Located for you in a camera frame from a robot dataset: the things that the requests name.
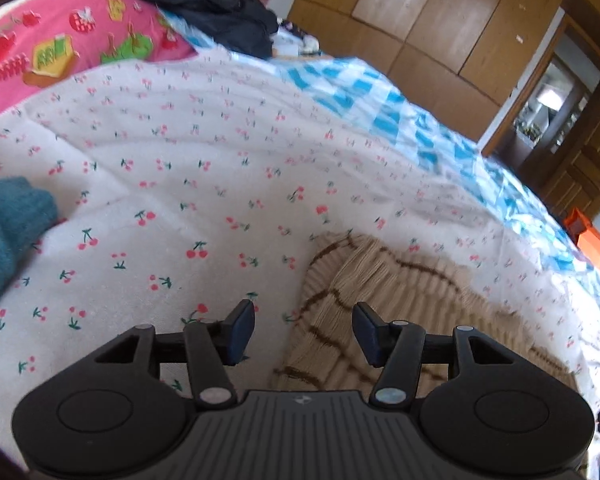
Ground blue white checkered quilt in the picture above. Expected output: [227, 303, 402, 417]
[155, 7, 600, 311]

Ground wooden wardrobe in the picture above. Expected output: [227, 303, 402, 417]
[287, 0, 573, 126]

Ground pink fruit print bedsheet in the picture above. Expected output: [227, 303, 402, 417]
[0, 0, 196, 126]

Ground wooden door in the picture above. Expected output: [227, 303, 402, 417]
[545, 105, 600, 221]

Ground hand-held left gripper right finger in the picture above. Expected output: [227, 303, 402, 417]
[352, 301, 513, 407]

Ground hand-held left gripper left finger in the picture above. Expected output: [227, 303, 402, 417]
[95, 299, 257, 408]

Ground white cherry print sheet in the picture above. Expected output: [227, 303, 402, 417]
[0, 47, 600, 480]

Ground beige brown striped sweater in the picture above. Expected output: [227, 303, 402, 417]
[270, 230, 581, 392]

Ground orange box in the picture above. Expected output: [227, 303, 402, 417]
[562, 207, 600, 273]

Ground teal knit cloth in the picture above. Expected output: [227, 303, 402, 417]
[0, 176, 61, 318]

